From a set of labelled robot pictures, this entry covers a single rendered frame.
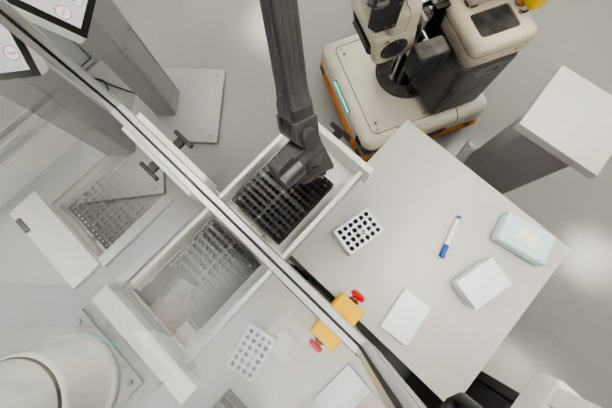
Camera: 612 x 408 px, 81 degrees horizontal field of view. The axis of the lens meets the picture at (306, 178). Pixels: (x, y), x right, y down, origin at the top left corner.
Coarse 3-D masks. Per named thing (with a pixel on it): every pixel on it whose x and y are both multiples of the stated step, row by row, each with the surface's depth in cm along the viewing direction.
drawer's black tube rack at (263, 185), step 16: (256, 176) 99; (272, 176) 102; (240, 192) 98; (256, 192) 100; (272, 192) 97; (288, 192) 101; (304, 192) 97; (320, 192) 97; (240, 208) 96; (256, 208) 99; (272, 208) 100; (288, 208) 96; (304, 208) 96; (272, 224) 98; (288, 224) 95
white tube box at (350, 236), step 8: (360, 216) 107; (368, 216) 105; (344, 224) 105; (352, 224) 105; (360, 224) 105; (368, 224) 105; (376, 224) 105; (336, 232) 104; (344, 232) 104; (352, 232) 104; (360, 232) 104; (368, 232) 104; (376, 232) 104; (344, 240) 104; (352, 240) 107; (360, 240) 107; (368, 240) 103; (344, 248) 105; (352, 248) 105; (360, 248) 103
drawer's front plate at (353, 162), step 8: (320, 128) 99; (320, 136) 102; (328, 136) 98; (328, 144) 102; (336, 144) 98; (336, 152) 102; (344, 152) 97; (352, 152) 97; (344, 160) 103; (352, 160) 97; (360, 160) 96; (352, 168) 103; (360, 168) 98; (368, 168) 96; (368, 176) 98
